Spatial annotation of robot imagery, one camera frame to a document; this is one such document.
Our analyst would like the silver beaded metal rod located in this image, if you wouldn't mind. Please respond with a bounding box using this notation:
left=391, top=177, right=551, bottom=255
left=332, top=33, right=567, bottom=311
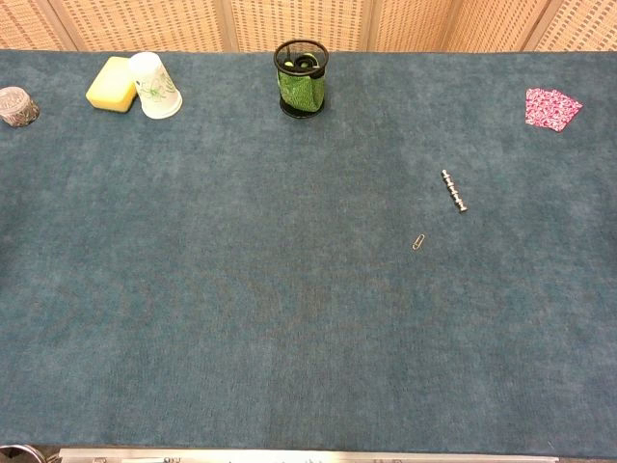
left=440, top=169, right=470, bottom=214

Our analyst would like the blue felt table mat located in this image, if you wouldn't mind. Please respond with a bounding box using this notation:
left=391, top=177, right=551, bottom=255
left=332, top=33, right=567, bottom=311
left=0, top=49, right=617, bottom=459

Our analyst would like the green mesh fabric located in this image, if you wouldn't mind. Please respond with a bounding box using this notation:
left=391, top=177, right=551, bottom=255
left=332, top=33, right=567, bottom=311
left=277, top=66, right=326, bottom=113

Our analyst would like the black mesh pen holder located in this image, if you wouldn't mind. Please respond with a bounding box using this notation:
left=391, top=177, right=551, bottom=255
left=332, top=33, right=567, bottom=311
left=273, top=39, right=331, bottom=119

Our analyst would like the woven folding screen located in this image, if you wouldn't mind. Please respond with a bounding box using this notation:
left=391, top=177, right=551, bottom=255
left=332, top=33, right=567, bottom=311
left=0, top=0, right=617, bottom=54

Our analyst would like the white paper cup green print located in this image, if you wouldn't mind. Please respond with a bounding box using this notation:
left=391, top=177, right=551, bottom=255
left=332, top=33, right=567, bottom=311
left=127, top=51, right=184, bottom=121

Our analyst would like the yellow sponge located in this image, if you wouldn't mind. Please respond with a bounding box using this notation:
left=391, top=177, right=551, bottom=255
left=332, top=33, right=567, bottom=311
left=85, top=56, right=139, bottom=114

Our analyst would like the pink patterned cloth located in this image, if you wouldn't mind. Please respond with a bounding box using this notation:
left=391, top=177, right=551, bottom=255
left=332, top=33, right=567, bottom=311
left=523, top=87, right=584, bottom=133

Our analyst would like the round box of clips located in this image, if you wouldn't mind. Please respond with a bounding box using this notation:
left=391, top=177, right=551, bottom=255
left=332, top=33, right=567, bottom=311
left=0, top=86, right=41, bottom=129

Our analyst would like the dark round metal object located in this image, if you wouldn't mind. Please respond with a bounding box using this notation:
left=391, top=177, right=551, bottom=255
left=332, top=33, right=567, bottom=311
left=0, top=443, right=49, bottom=463

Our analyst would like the silver metal rail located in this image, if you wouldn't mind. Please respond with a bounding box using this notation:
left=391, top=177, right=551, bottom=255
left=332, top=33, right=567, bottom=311
left=57, top=448, right=560, bottom=463

